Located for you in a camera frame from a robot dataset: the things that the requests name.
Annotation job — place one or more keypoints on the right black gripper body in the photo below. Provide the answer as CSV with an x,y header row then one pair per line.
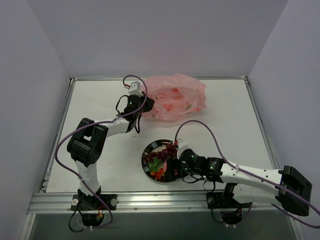
x,y
173,170

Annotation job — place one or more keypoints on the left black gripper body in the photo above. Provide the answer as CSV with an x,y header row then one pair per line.
x,y
148,103

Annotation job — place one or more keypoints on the orange fake fruit with leaves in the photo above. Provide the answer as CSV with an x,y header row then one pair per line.
x,y
156,168

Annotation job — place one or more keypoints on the red fake grape bunch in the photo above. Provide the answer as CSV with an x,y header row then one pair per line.
x,y
162,151

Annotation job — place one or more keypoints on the pink plastic bag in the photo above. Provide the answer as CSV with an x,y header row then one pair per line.
x,y
175,96

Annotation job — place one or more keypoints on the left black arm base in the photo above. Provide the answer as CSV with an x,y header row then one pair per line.
x,y
95,212

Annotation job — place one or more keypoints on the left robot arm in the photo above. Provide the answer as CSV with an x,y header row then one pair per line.
x,y
86,146

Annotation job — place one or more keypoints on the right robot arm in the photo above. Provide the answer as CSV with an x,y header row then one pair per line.
x,y
285,187

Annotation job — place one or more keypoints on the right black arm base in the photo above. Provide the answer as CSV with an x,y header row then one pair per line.
x,y
227,211

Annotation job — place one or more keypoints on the dark rimmed beige plate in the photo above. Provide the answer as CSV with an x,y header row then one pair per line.
x,y
145,165

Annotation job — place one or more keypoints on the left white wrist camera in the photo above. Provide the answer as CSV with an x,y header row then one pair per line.
x,y
135,89

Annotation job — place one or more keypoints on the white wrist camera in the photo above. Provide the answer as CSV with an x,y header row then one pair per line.
x,y
180,146
135,89

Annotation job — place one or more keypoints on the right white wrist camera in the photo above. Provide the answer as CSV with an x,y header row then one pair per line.
x,y
180,146

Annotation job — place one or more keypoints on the aluminium front rail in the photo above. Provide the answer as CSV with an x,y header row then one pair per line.
x,y
127,202

